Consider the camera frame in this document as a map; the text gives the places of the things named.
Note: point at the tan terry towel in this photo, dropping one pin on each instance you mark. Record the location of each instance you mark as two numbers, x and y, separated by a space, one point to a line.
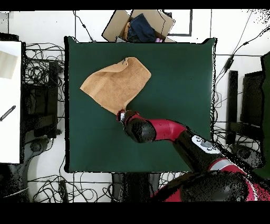
116 84

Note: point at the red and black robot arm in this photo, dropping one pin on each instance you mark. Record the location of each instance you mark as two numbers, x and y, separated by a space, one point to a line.
168 129

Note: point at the orange cloth item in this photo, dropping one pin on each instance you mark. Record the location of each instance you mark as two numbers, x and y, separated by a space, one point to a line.
126 30

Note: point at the pink cloth item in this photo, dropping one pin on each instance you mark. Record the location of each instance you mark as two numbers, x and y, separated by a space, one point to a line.
159 40

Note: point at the dark green table cloth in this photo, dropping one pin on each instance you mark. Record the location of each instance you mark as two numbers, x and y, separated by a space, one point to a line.
179 74

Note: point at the black metal stand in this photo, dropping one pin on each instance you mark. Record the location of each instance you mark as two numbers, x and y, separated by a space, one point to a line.
52 84

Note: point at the brown cardboard box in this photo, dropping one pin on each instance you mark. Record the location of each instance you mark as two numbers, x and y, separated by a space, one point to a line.
114 27

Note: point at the dark blue jeans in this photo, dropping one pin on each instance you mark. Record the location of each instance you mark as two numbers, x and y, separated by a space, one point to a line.
141 29

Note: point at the white desk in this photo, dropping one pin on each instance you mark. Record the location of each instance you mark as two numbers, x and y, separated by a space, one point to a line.
10 137

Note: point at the beige cardboard piece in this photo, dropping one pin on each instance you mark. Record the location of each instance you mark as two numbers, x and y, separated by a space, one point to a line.
7 65

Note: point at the dark green fabric sheet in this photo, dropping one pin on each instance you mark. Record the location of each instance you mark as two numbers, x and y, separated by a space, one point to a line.
266 105

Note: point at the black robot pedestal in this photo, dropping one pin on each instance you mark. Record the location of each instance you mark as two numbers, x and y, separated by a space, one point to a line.
135 186

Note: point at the black metal frame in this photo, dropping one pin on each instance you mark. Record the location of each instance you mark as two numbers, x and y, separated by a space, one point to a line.
252 97

